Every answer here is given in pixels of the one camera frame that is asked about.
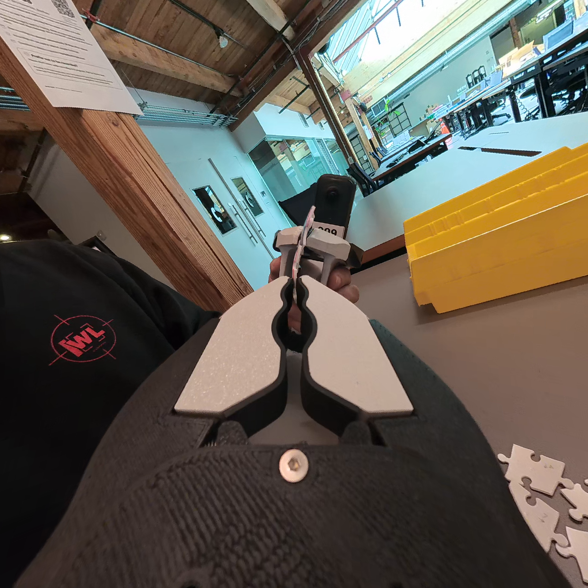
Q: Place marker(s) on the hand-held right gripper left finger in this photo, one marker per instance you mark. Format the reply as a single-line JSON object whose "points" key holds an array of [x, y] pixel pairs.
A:
{"points": [[234, 363]]}

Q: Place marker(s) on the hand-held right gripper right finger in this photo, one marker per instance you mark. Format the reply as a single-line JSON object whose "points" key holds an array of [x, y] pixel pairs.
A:
{"points": [[353, 363]]}

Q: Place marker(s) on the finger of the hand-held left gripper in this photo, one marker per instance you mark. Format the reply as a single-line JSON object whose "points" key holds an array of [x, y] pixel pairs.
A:
{"points": [[287, 236], [330, 250]]}

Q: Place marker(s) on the pile of white puzzle pieces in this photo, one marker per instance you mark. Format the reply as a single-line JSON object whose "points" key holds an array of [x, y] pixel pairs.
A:
{"points": [[533, 473]]}

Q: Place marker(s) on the person's left hand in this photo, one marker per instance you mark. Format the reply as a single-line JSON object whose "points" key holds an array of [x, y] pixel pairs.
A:
{"points": [[342, 280]]}

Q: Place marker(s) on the white double door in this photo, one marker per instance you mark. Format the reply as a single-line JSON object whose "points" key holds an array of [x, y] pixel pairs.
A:
{"points": [[234, 216]]}

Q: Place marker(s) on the yellow plastic bin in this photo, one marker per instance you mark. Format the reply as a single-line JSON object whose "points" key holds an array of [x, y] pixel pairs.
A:
{"points": [[496, 257]]}

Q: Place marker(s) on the person's black hoodie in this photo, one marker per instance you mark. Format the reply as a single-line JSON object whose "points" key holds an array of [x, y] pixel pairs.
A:
{"points": [[69, 390]]}

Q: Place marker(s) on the office desks and chairs row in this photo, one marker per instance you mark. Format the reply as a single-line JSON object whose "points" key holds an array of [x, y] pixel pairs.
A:
{"points": [[505, 96]]}

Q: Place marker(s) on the white paper notice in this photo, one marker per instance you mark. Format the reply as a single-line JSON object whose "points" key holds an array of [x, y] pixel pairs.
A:
{"points": [[59, 59]]}

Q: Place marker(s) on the wooden post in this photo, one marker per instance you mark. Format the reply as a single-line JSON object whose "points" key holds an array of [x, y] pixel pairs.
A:
{"points": [[138, 193]]}

